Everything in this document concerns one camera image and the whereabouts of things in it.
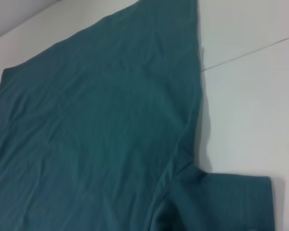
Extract blue shirt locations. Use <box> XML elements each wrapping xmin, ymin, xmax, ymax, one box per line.
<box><xmin>0</xmin><ymin>0</ymin><xmax>278</xmax><ymax>231</ymax></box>

